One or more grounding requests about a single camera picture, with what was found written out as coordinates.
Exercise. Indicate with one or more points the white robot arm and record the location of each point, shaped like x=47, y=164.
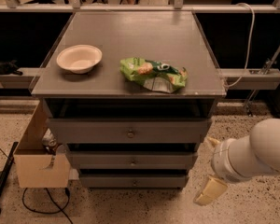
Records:
x=239, y=160

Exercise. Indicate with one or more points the aluminium frame rail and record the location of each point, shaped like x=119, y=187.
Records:
x=178, y=5

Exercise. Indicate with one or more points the metal can in box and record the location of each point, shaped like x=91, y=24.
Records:
x=49, y=142

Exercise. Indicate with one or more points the grey top drawer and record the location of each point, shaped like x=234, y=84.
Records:
x=128, y=131

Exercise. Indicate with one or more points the black object on rail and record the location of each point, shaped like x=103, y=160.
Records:
x=9, y=67

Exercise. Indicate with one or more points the grey drawer cabinet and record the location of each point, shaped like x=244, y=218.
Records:
x=104, y=93

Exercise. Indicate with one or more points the wooden box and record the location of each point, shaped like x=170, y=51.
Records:
x=35, y=166

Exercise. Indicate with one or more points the green chip bag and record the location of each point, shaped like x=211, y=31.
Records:
x=154, y=75

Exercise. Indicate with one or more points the white paper bowl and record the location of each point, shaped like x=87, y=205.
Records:
x=79, y=59

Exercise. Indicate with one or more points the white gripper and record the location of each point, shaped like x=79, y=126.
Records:
x=220, y=160

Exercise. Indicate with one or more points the black bar on floor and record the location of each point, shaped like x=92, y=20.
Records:
x=1, y=181

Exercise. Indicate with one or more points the grey bottom drawer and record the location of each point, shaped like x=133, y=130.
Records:
x=134, y=181

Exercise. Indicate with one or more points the grey drawer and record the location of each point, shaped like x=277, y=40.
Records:
x=131, y=160
x=134, y=181
x=128, y=131

